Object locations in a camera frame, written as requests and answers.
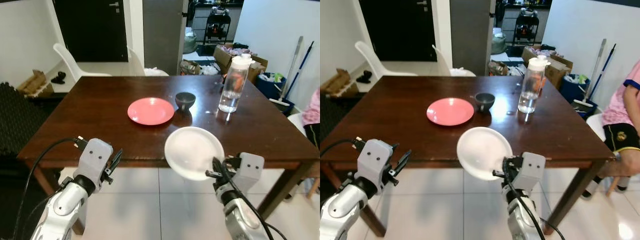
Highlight white plate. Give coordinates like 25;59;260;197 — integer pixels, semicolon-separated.
456;127;514;182
164;126;225;182

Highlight dark wooden table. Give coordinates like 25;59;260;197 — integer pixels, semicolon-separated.
320;75;617;238
16;75;321;236

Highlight pink plate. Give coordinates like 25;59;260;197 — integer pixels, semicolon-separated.
426;97;475;126
127;97;175;126

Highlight dark grey bowl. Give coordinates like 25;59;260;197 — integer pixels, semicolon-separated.
175;92;197;112
474;92;496;112

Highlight clear water bottle white cap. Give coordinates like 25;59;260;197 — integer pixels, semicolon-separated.
218;53;254;114
517;55;551;115

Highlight white stool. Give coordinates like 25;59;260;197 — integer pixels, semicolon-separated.
585;113;609;147
288;112;307;137

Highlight black foam mat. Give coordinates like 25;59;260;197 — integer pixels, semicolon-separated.
0;82;39;159
320;94;334;143

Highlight blue bin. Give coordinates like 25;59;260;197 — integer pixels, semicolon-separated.
558;74;592;104
255;72;287;102

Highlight white plastic chair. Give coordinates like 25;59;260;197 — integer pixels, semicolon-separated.
127;46;170;77
53;42;112;84
355;41;419;84
432;45;476;77

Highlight small open cardboard box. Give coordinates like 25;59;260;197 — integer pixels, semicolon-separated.
488;60;509;77
181;60;201;76

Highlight flattened cardboard pieces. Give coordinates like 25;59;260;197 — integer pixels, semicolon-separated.
16;69;55;99
321;68;359;99

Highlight person in pink shirt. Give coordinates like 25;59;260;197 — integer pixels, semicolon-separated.
301;89;321;150
582;59;640;197

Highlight large cardboard box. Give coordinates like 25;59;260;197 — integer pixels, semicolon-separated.
521;45;574;90
214;44;269;84

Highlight green bag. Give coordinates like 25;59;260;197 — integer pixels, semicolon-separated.
491;27;507;55
183;27;198;55

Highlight black door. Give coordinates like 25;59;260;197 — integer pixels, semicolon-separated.
52;0;129;63

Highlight black trolley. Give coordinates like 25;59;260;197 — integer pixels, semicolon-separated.
512;6;540;47
204;6;232;46

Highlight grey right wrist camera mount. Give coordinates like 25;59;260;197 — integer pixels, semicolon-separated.
234;152;265;194
515;151;547;193

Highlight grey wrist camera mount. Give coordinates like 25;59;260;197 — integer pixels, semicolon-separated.
515;151;547;193
234;152;265;194
356;139;396;183
79;138;114;182

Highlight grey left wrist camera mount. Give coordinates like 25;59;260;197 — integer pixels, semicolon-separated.
79;138;114;182
356;139;396;183

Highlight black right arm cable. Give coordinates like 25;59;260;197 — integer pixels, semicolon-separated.
212;157;289;240
501;159;567;240

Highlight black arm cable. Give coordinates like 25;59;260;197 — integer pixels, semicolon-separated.
212;157;289;240
11;136;87;240
320;136;366;157
501;159;567;240

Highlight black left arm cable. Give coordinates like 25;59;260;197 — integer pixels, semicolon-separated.
11;136;87;240
320;136;366;157

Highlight blue handled mop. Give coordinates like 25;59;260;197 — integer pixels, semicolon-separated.
591;43;617;105
286;41;315;103

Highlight grey handled mop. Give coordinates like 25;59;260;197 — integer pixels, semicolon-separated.
270;35;305;114
572;38;608;119

